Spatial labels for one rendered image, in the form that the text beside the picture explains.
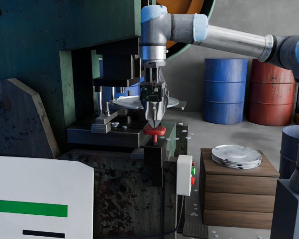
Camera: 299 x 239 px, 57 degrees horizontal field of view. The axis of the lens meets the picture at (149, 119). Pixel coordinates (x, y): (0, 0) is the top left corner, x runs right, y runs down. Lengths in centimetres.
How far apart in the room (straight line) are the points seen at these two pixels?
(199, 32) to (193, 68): 367
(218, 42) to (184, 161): 42
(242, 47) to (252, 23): 352
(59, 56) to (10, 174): 52
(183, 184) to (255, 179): 71
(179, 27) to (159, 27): 6
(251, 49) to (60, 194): 89
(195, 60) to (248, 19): 95
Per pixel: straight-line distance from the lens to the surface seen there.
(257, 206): 175
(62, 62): 116
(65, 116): 118
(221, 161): 168
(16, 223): 131
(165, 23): 82
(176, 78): 454
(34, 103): 115
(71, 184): 115
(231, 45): 100
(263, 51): 105
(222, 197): 169
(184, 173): 101
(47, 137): 116
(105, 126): 105
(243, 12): 453
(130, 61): 116
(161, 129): 89
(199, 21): 84
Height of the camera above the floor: 101
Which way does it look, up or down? 14 degrees down
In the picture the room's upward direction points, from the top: straight up
